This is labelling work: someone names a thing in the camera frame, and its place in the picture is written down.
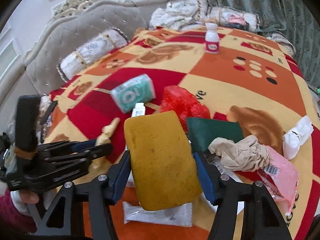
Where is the green scouring pad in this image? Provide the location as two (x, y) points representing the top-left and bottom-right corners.
(186, 117), (245, 156)

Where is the teal tissue pack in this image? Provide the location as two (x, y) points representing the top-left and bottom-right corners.
(111, 74), (156, 113)

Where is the person's left forearm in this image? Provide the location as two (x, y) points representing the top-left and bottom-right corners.
(0, 187), (38, 233)

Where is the person's left hand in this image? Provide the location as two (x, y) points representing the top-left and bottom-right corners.
(19, 189), (40, 205)

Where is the white bottle with pink label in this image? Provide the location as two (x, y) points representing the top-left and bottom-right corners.
(204, 22), (221, 54)

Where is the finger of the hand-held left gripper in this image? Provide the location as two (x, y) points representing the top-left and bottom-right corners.
(44, 143), (114, 175)
(40, 139), (97, 156)

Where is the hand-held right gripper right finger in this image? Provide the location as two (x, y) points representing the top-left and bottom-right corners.
(194, 151), (293, 240)

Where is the yellow sponge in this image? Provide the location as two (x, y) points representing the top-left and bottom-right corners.
(124, 110), (203, 211)

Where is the white bolster pillow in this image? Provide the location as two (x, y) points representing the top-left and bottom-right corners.
(57, 28), (130, 82)

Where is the red plastic bag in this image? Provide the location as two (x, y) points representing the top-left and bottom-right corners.
(160, 85), (211, 132)

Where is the clear plastic packet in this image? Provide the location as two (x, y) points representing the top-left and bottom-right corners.
(122, 201), (193, 227)

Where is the small white tube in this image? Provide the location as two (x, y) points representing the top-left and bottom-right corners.
(131, 102), (146, 118)

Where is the white fringed cushion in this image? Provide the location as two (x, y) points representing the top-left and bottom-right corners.
(149, 0), (210, 31)
(207, 6), (261, 32)

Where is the grey tufted sofa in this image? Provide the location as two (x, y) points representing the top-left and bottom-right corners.
(0, 0), (160, 120)

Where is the pink plastic wrapper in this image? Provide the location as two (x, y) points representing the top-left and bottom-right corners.
(257, 146), (300, 213)

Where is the printed checkered blanket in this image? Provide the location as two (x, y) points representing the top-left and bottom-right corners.
(40, 26), (316, 240)

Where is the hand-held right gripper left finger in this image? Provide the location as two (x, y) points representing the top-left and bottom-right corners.
(36, 150), (132, 240)

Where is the crumpled white tissue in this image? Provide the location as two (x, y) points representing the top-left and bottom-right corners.
(282, 115), (314, 161)

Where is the beige cloth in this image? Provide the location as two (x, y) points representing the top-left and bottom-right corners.
(208, 135), (271, 173)

